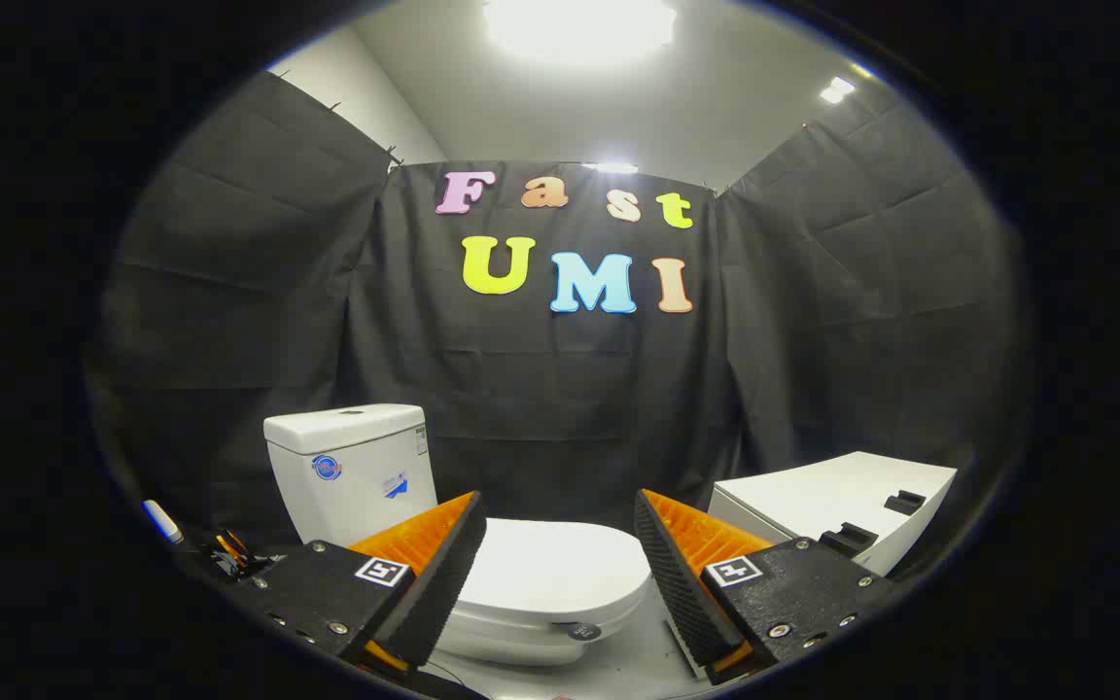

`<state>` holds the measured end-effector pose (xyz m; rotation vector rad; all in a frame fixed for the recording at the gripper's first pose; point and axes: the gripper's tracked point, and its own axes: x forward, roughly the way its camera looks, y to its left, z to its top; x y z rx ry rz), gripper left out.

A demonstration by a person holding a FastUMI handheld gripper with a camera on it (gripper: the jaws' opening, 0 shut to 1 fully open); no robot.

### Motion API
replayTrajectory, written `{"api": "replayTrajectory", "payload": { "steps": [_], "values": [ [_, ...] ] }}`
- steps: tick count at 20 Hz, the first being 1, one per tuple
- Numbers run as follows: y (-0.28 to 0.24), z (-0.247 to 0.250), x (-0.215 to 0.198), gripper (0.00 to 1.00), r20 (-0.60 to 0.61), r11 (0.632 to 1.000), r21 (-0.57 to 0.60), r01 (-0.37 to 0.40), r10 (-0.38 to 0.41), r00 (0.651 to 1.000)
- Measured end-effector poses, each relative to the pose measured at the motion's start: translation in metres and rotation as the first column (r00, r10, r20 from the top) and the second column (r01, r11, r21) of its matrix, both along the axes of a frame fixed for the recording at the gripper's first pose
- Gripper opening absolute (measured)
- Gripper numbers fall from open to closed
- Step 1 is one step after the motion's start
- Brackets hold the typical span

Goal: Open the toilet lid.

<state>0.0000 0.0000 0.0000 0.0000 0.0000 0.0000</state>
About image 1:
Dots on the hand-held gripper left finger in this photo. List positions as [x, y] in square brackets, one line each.
[443, 583]

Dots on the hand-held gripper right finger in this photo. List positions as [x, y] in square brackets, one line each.
[677, 583]

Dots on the white toilet lid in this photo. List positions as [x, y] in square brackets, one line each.
[550, 574]

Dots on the white ceramic toilet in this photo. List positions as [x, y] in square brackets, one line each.
[346, 467]

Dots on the black backdrop cloth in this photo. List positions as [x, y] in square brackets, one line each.
[541, 408]

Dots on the small ceiling light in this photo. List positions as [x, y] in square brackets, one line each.
[613, 167]
[836, 90]

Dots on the large ceiling light panel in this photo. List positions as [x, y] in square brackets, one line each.
[579, 24]

